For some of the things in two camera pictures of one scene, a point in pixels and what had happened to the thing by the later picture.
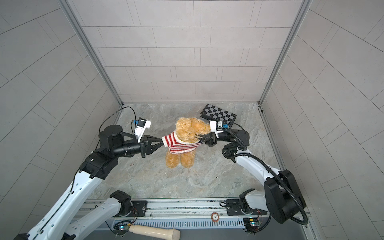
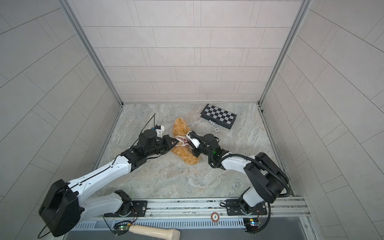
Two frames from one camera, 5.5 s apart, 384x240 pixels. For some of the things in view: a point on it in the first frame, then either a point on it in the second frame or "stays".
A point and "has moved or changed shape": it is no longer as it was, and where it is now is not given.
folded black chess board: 211,112 stays
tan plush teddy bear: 184,141 has moved or changed shape
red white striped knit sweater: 176,146 has moved or changed shape
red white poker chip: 215,217 stays
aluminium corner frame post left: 92,49 stays
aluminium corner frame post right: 285,47 stays
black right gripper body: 213,138 to 194,147
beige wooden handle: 156,232 stays
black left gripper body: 143,147 to 163,146
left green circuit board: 121,227 stays
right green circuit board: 251,224 stays
